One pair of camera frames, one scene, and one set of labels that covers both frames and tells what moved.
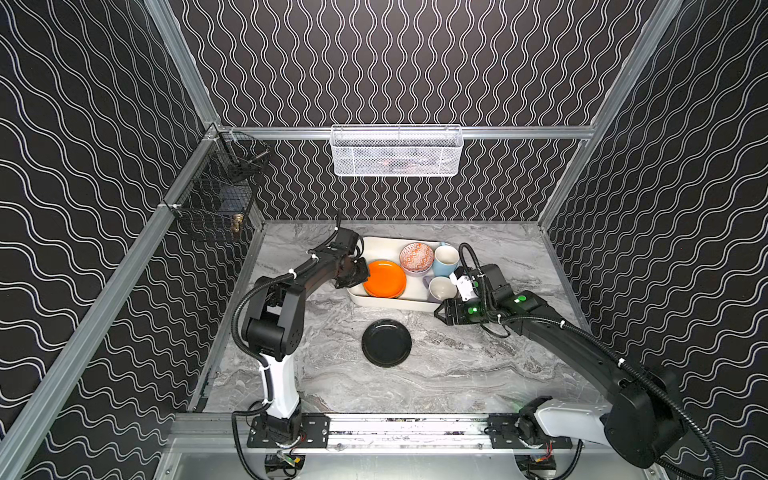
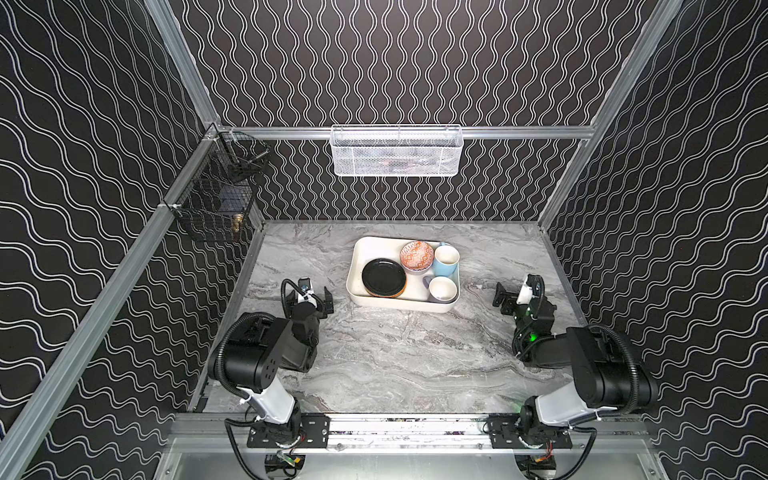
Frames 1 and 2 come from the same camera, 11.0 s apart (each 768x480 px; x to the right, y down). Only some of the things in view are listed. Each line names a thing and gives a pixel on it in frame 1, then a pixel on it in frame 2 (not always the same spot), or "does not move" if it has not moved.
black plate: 386,343 -> 384,278
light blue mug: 446,258 does not move
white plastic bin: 414,296 does not move
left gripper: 351,272 -> 318,302
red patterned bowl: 416,258 does not move
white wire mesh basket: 396,150 does not move
